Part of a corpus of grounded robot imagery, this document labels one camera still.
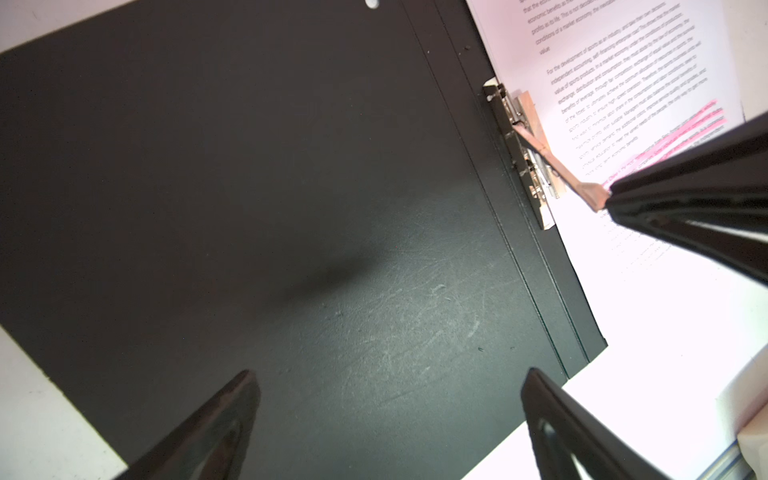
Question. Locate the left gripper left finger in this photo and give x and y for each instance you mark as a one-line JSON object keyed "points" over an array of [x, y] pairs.
{"points": [[212, 443]]}

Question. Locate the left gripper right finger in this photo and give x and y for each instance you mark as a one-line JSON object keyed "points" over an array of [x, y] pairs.
{"points": [[564, 435]]}

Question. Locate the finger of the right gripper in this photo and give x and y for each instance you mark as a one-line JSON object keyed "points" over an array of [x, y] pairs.
{"points": [[735, 238], [732, 166]]}

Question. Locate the blue folder black inside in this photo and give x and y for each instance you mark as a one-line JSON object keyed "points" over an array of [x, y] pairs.
{"points": [[313, 190]]}

